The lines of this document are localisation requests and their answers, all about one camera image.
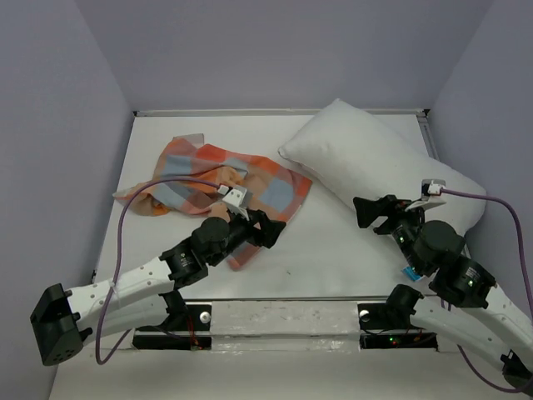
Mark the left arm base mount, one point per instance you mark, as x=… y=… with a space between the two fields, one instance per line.
x=190 y=333

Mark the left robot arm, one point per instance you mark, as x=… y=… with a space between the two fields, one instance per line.
x=64 y=320

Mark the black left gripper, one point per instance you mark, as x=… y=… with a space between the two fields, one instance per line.
x=269 y=230

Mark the white pillow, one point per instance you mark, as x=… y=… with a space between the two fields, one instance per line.
x=354 y=154

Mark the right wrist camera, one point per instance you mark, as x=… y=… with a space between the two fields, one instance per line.
x=430 y=195

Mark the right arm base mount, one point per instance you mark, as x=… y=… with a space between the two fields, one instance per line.
x=381 y=328

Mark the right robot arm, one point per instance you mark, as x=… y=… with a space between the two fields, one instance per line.
x=493 y=327

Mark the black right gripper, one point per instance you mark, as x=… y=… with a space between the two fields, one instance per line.
x=393 y=207

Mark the blue pillow label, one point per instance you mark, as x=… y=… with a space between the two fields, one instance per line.
x=410 y=273

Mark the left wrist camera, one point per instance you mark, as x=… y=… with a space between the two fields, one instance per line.
x=236 y=199

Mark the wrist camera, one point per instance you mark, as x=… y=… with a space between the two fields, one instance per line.
x=430 y=195
x=236 y=199

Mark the orange blue checked pillowcase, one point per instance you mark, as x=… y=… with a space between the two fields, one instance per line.
x=276 y=190

